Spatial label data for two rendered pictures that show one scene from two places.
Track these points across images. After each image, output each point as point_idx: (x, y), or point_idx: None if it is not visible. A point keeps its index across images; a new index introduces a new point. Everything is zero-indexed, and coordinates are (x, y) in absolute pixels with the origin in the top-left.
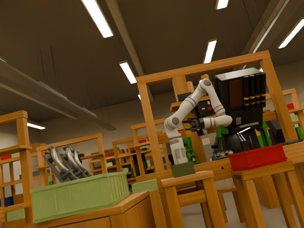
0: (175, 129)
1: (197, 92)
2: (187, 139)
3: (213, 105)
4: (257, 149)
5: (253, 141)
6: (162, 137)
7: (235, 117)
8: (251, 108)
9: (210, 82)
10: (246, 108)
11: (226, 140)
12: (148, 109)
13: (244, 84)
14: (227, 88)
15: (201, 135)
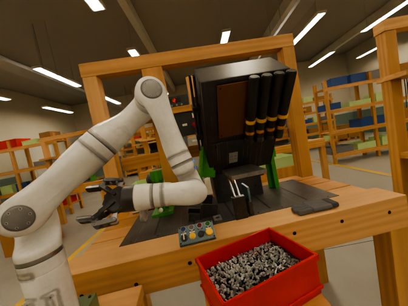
0: (48, 223)
1: (128, 114)
2: (155, 175)
3: (164, 150)
4: (258, 288)
5: (253, 180)
6: (128, 162)
7: (227, 153)
8: (257, 140)
9: (161, 87)
10: (248, 139)
11: (214, 178)
12: (101, 121)
13: (249, 93)
14: (213, 100)
15: None
